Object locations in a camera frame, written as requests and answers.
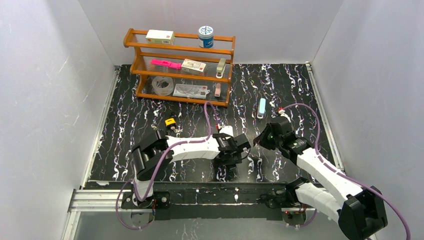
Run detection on yellow padlock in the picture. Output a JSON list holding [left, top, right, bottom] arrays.
[[164, 114, 177, 131]]

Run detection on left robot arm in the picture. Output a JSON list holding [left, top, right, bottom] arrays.
[[131, 126, 251, 202]]

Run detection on white blue stapler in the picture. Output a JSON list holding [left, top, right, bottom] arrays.
[[256, 98, 266, 119]]

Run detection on flat packaged card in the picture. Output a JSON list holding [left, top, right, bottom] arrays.
[[172, 83, 210, 99]]

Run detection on beige small stapler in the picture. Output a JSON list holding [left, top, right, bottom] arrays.
[[215, 58, 226, 79]]

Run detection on white box middle shelf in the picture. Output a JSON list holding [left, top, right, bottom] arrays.
[[181, 59, 207, 76]]

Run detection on white box shelf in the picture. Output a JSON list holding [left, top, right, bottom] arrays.
[[181, 59, 207, 76], [145, 29, 175, 45]]

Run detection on clear tape roll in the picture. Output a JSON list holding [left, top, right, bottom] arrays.
[[151, 76, 174, 96]]

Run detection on wooden three-tier shelf rack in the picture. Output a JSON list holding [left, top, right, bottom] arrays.
[[123, 28, 236, 107]]

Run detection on pink flat tool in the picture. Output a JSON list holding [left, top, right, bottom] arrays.
[[150, 59, 182, 70]]

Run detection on blue round jar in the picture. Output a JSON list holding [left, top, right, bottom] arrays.
[[198, 25, 214, 49]]

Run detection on white box top shelf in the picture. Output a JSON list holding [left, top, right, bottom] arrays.
[[145, 29, 175, 45]]

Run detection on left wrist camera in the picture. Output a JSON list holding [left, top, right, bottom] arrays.
[[218, 125, 234, 137]]

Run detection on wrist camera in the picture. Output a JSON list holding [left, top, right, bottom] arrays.
[[218, 125, 234, 137], [277, 107, 291, 122]]

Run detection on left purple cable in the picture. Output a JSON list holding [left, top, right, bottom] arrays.
[[115, 101, 221, 231]]

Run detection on purple cable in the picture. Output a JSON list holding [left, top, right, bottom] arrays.
[[115, 101, 221, 231], [281, 103, 412, 240]]

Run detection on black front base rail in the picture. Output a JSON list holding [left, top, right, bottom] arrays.
[[109, 180, 342, 221]]

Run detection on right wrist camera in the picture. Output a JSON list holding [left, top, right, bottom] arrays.
[[277, 107, 291, 122]]

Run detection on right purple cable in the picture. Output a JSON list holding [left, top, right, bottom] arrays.
[[281, 103, 412, 240]]

